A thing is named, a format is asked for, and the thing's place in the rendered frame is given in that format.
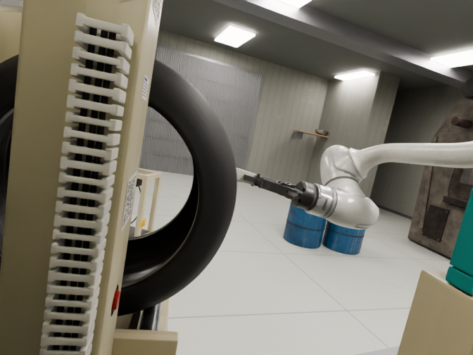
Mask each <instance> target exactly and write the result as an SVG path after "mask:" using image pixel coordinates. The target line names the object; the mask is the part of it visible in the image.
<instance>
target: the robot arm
mask: <svg viewBox="0 0 473 355"><path fill-rule="evenodd" d="M386 162H396V163H411V164H419V165H426V166H440V167H448V168H473V142H462V143H392V144H380V145H377V146H373V147H369V148H366V149H361V150H356V149H352V148H350V149H348V148H346V147H343V146H341V145H334V146H331V147H329V148H327V149H326V150H325V151H324V153H323V155H322V158H321V161H320V175H321V181H322V185H319V184H316V183H314V184H310V183H308V182H304V181H300V182H299V183H298V184H297V185H296V186H295V185H293V184H291V183H289V182H282V181H280V180H273V179H270V178H268V177H263V176H261V175H260V174H259V173H258V174H255V173H251V172H248V171H246V170H242V169H239V168H236V176H237V180H238V181H241V182H245V183H248V184H250V185H251V186H254V185H255V186H258V187H259V188H262V189H266V190H268V191H271V192H274V193H277V194H278V195H282V196H284V197H286V198H287V199H291V200H292V204H293V205H294V206H295V207H298V208H301V209H304V210H305V212H306V213H309V214H312V215H315V216H319V217H321V218H325V219H327V220H328V221H329V222H331V223H333V224H336V225H340V226H342V227H345V228H351V229H357V230H366V229H368V228H370V227H372V226H373V225H374V224H375V223H376V221H377V219H378V217H379V209H378V207H377V206H376V204H375V203H374V202H373V201H372V200H371V199H369V198H367V197H366V196H365V194H364V193H363V192H362V190H361V189H360V187H359V184H360V182H361V181H362V180H363V179H364V178H366V177H367V173H368V171H369V170H370V169H371V168H372V167H374V166H376V165H378V164H380V163H386Z"/></svg>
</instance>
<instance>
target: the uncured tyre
mask: <svg viewBox="0 0 473 355"><path fill-rule="evenodd" d="M18 56H19V54H18V55H16V56H14V57H11V58H9V59H7V60H5V61H4V62H2V63H0V269H1V253H2V244H3V235H4V220H5V211H6V195H7V187H8V171H9V162H10V154H11V138H12V129H13V113H14V105H15V89H16V80H17V72H18ZM148 106H149V107H151V108H153V109H154V110H156V111H157V112H158V113H159V114H161V115H162V116H163V117H164V118H165V119H166V120H167V121H168V122H169V123H170V124H171V125H172V126H173V127H174V129H176V131H177V132H178V133H179V135H180V136H181V138H182V139H183V140H184V143H185V144H186V146H187V148H188V150H189V152H190V154H191V157H192V161H193V166H194V177H193V182H192V186H191V191H190V193H189V196H188V199H187V201H186V202H185V204H184V206H183V207H182V209H181V210H180V212H179V213H178V214H177V215H176V216H175V217H174V218H173V219H172V220H171V221H170V222H169V223H167V224H166V225H164V226H163V227H161V228H159V229H157V230H155V231H153V232H150V233H149V234H146V235H142V236H138V237H129V238H128V243H127V252H126V257H125V267H124V272H123V277H122V286H121V291H120V301H119V306H118V315H117V316H123V315H127V314H131V313H136V312H138V311H142V310H144V309H147V308H150V307H152V306H155V305H156V304H159V303H161V302H163V301H165V300H166V299H169V298H170V297H172V296H174V295H175V294H176V293H178V292H180V291H181V290H182V289H184V288H185V287H186V286H187V285H189V284H190V283H191V282H192V281H193V280H195V279H196V278H197V277H198V276H199V275H200V274H201V273H202V272H203V270H204V269H205V268H206V267H207V265H208V264H209V263H210V262H211V261H212V259H213V257H214V256H215V255H216V253H217V251H218V249H219V248H220V246H221V244H222V242H223V240H224V238H225V236H226V234H227V231H228V229H229V226H230V223H231V221H232V216H233V213H234V207H235V203H236V197H237V170H236V163H235V160H234V154H233V151H232V146H231V144H230V141H229V137H228V136H227V133H226V131H225V128H224V126H223V124H222V122H221V121H220V119H219V117H218V116H217V113H216V112H215V111H214V109H213V107H212V106H211V105H210V104H209V103H208V101H207V100H206V98H205V97H204V96H203V95H202V94H201V93H200V92H199V91H198V90H197V88H195V86H193V85H192V84H191V83H190V82H189V81H188V80H187V79H185V78H184V77H183V76H181V75H180V74H179V73H178V72H176V71H175V70H173V69H172V68H170V67H169V66H167V65H165V64H164V63H161V62H160V61H158V60H156V59H154V64H153V73H152V78H151V88H150V93H149V102H148Z"/></svg>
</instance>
